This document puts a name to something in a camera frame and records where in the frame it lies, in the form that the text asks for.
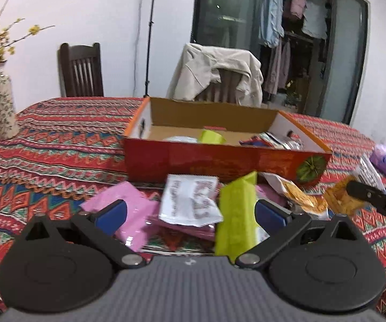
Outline dark wooden chair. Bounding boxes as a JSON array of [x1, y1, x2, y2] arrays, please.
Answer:
[[58, 42, 104, 98]]

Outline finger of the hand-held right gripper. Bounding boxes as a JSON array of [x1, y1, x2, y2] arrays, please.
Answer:
[[346, 180, 386, 206]]

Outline red orange cardboard box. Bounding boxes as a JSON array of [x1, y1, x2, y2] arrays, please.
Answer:
[[122, 97, 333, 188]]

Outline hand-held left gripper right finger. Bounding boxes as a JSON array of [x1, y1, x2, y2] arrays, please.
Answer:
[[235, 199, 361, 269]]

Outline magenta snack packet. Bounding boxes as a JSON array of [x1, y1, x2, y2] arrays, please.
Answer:
[[144, 216, 219, 242]]

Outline black tripod stand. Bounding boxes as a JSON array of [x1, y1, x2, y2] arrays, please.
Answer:
[[144, 0, 158, 98]]

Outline pink hanging garment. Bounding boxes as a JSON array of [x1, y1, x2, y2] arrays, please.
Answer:
[[290, 0, 308, 19]]

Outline floral ceramic vase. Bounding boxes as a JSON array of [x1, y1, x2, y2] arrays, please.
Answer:
[[0, 64, 20, 141]]

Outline beige jacket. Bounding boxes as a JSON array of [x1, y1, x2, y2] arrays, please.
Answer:
[[166, 42, 264, 108]]

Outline light blue hanging shirt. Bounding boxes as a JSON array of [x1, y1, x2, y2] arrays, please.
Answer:
[[258, 0, 285, 48]]

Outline wooden chair under jacket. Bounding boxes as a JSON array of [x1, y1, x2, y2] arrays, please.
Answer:
[[196, 69, 244, 103]]

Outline pink snack packet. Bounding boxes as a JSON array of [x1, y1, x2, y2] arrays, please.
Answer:
[[82, 181, 162, 252]]

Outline mauve hanging garments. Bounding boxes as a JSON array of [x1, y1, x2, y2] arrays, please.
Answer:
[[263, 38, 292, 94]]

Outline white hanging top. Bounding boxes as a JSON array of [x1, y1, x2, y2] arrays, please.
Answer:
[[302, 0, 328, 39]]

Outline yellow snack packet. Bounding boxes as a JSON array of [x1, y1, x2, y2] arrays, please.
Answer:
[[259, 172, 329, 220]]

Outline lime green snack packet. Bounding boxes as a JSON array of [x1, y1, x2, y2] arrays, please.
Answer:
[[215, 171, 271, 257], [198, 129, 227, 145]]

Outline black-framed sliding glass door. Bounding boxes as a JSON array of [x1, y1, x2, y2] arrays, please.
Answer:
[[191, 0, 371, 125]]

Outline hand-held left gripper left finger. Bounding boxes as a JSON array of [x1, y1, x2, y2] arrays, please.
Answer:
[[23, 199, 147, 269]]

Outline red clear-window snack packet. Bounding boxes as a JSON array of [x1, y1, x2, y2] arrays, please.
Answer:
[[238, 136, 269, 148]]

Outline white snack packet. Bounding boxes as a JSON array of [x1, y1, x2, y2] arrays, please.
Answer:
[[158, 174, 224, 227], [161, 136, 198, 143]]

